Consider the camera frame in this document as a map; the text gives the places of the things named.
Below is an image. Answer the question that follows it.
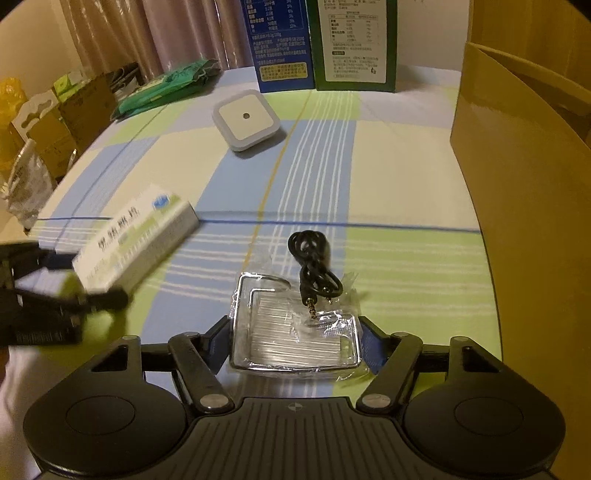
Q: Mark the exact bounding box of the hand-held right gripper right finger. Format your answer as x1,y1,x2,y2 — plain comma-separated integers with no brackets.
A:
355,316,514,414

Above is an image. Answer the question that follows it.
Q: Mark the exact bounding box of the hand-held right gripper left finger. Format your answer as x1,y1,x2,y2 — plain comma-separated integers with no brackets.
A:
76,315,234,414

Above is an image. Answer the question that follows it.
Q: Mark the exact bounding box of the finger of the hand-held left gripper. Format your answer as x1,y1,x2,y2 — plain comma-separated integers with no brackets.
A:
14,285,130,315
0,242,78,274

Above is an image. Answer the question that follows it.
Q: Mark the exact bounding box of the white medicine box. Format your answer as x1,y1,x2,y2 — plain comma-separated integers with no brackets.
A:
71,184,200,296

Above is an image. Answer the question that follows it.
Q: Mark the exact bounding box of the clear plastic packet metal frame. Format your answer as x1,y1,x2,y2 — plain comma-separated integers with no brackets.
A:
228,271,365,381

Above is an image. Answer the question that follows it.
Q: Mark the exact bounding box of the brown cardboard box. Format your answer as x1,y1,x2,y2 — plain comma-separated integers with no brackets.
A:
450,41,591,480

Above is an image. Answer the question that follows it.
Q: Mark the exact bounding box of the checked cloth covered desktop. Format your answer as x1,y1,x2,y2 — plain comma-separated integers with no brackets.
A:
2,65,504,402

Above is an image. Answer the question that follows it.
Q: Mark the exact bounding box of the crumpled clear plastic bag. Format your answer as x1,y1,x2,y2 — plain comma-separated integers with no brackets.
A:
0,138,58,232

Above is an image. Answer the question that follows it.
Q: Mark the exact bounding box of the yellow plastic bag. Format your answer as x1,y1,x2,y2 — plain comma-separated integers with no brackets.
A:
0,78,28,174

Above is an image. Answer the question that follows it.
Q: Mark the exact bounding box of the green plastic packet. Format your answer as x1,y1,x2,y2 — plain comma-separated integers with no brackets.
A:
111,60,222,121

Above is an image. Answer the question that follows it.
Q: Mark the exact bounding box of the white square night light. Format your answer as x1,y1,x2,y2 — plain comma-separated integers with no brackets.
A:
212,89,283,153

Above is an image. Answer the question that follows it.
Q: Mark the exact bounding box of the pink curtain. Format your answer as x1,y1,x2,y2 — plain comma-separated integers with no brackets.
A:
32,0,250,81

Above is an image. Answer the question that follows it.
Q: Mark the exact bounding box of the tall green carton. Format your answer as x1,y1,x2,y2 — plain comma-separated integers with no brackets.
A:
315,0,398,93

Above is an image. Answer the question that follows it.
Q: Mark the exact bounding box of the tall blue carton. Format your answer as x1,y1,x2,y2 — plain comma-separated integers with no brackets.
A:
240,0,317,94

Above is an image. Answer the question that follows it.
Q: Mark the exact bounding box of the wooden door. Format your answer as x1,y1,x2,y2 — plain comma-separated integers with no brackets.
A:
466,0,591,61

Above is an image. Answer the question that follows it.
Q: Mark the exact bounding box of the black audio cable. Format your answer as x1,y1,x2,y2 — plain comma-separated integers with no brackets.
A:
288,231,343,320

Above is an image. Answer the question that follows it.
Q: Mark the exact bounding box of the brown carton white handle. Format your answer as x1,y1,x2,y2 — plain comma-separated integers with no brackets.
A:
10,90,77,183

